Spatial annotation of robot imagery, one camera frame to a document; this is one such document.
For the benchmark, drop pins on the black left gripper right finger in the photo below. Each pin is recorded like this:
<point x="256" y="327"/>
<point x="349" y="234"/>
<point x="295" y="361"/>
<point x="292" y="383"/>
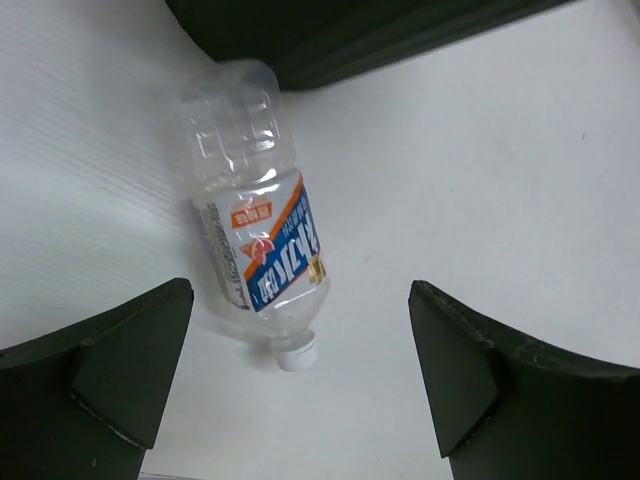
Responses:
<point x="506" y="405"/>

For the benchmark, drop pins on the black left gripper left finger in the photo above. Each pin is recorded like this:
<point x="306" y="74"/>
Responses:
<point x="87" y="401"/>

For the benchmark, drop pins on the black plastic waste bin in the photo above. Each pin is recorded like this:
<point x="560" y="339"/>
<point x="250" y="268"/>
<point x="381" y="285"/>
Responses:
<point x="312" y="44"/>

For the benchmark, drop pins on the orange blue label bottle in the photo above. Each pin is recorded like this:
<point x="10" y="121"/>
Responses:
<point x="252" y="207"/>

